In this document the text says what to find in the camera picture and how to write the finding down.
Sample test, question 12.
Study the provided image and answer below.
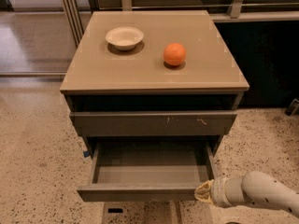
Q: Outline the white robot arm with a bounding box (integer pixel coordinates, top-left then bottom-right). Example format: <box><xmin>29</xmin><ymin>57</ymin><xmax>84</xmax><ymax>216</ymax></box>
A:
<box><xmin>194</xmin><ymin>171</ymin><xmax>299</xmax><ymax>217</ymax></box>

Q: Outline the top grey drawer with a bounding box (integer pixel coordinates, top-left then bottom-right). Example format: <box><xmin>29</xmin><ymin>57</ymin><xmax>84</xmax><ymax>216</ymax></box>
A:
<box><xmin>70</xmin><ymin>111</ymin><xmax>236</xmax><ymax>137</ymax></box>

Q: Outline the grey drawer cabinet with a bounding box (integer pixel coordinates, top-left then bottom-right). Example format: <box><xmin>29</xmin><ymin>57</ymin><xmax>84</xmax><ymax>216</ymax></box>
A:
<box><xmin>61</xmin><ymin>10</ymin><xmax>249</xmax><ymax>152</ymax></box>

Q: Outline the blue tape piece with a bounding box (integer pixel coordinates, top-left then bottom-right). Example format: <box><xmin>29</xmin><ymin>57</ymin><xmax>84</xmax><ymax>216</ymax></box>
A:
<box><xmin>83</xmin><ymin>150</ymin><xmax>90</xmax><ymax>158</ymax></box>

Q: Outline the orange fruit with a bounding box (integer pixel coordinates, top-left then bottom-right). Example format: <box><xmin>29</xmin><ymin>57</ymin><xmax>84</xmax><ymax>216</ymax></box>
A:
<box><xmin>164</xmin><ymin>43</ymin><xmax>186</xmax><ymax>66</ymax></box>

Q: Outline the white bowl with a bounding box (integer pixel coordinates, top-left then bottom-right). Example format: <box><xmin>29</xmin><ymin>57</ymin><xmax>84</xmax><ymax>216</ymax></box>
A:
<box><xmin>106</xmin><ymin>27</ymin><xmax>144</xmax><ymax>50</ymax></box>

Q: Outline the dark object at wall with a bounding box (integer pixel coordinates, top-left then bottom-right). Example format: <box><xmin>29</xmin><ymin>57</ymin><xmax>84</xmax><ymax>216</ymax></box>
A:
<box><xmin>285</xmin><ymin>99</ymin><xmax>299</xmax><ymax>116</ymax></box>

